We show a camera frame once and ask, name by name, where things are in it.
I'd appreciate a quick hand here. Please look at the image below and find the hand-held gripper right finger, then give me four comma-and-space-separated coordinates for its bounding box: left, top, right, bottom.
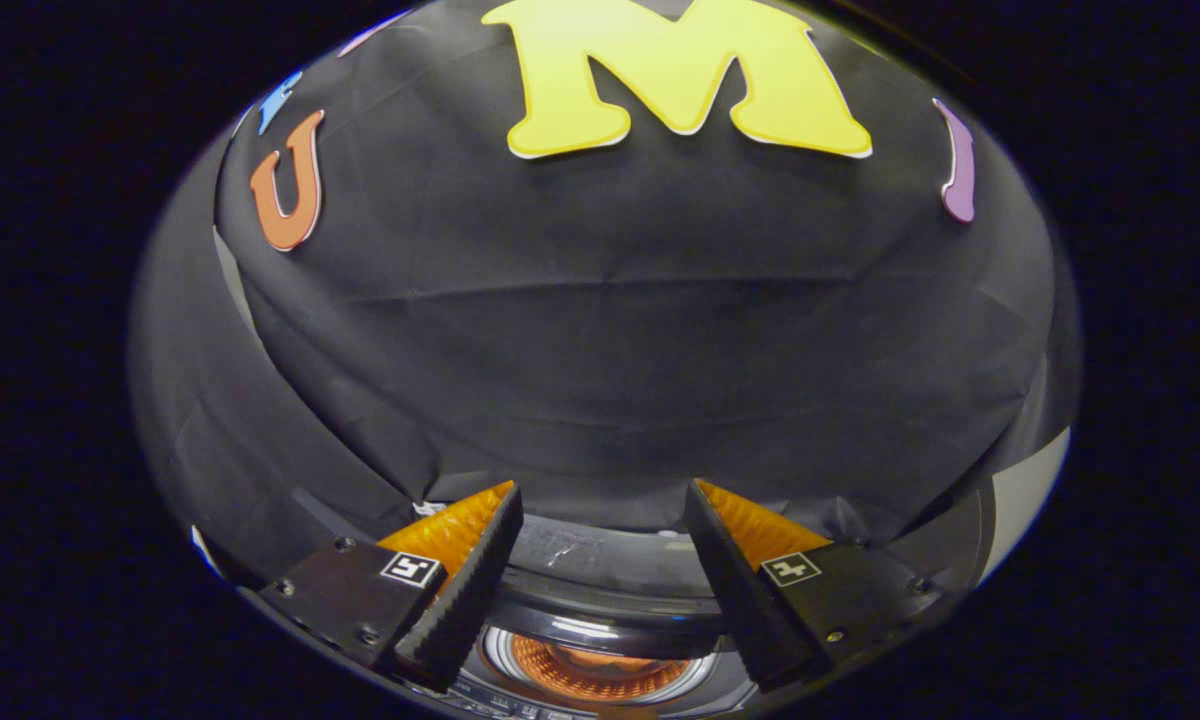
684, 478, 947, 693

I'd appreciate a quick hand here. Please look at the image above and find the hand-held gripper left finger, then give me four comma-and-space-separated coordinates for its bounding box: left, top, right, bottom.
258, 480, 525, 693

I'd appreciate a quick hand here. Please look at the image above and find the black backdrop cloth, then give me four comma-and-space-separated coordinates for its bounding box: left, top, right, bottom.
128, 0, 1083, 591

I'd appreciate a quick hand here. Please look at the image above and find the orange polo shirt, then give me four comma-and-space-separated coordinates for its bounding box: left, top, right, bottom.
510, 634, 693, 703

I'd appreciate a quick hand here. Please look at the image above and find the grey washing machine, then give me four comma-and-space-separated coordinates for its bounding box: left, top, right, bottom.
290, 480, 997, 717

